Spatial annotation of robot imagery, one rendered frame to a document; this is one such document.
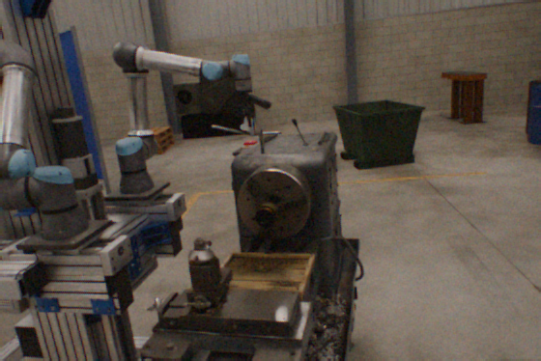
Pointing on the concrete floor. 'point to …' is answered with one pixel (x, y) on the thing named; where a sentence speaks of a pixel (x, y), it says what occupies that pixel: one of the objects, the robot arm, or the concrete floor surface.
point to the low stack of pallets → (163, 138)
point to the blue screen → (83, 100)
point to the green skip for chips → (379, 132)
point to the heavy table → (467, 95)
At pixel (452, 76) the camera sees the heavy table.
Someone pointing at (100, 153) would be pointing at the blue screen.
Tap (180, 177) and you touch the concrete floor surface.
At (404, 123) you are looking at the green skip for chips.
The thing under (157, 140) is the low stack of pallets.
